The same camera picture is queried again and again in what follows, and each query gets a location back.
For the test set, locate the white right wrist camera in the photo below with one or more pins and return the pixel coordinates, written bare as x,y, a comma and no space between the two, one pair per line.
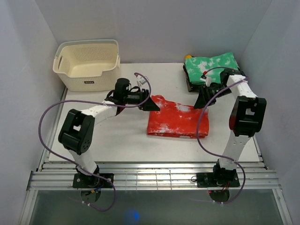
206,78

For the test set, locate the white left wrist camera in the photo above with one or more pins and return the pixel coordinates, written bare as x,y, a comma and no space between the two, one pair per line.
141,81

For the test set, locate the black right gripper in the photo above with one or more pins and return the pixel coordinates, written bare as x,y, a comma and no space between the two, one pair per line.
204,96

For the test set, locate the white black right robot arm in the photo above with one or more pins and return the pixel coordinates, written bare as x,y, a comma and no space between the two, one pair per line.
245,120

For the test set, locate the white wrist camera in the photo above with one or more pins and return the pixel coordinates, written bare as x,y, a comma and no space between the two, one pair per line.
141,81
206,78

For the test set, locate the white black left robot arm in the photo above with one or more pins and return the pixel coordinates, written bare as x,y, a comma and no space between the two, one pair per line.
77,131

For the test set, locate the aluminium table frame rails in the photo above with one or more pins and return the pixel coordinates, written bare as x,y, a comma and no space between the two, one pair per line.
156,193

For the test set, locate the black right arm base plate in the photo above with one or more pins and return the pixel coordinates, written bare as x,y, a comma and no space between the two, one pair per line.
210,180

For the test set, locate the green white tie-dye trousers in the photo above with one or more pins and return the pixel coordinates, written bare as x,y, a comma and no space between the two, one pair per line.
197,65

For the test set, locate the cream perforated plastic basket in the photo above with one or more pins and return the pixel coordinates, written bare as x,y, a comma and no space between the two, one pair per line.
88,65

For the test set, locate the red white tie-dye trousers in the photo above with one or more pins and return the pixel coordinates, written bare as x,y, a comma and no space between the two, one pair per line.
176,120

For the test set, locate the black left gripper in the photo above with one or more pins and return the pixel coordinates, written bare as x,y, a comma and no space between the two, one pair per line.
149,106

